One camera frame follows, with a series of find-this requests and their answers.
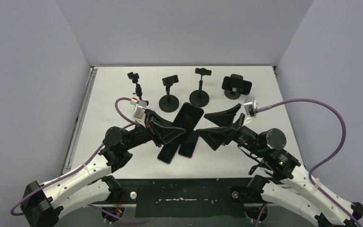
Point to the silver-edged black phone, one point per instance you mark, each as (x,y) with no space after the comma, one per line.
(168,152)

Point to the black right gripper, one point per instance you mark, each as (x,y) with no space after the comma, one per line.
(235,128)

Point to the brown-base small phone stand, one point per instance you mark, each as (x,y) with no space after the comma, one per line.
(233,95)

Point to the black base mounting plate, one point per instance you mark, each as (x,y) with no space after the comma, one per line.
(186,198)

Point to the black bent-arm phone stand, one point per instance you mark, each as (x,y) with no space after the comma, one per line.
(134,77)

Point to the black round-base phone stand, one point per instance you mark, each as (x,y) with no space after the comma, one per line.
(200,97)

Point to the black ball-joint phone stand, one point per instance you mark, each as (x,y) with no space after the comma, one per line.
(169,103)

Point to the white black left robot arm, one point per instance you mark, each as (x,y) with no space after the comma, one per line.
(44,204)

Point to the purple cased phone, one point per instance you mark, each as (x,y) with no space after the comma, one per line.
(187,148)

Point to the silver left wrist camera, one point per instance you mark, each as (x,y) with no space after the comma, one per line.
(139,110)

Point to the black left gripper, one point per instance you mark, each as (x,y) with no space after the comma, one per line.
(164,129)

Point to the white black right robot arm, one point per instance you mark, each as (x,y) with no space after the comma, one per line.
(279,177)

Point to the black phone on brown stand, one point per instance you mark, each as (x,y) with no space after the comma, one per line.
(239,86)

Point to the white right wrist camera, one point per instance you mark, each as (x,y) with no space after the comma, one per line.
(251,108)

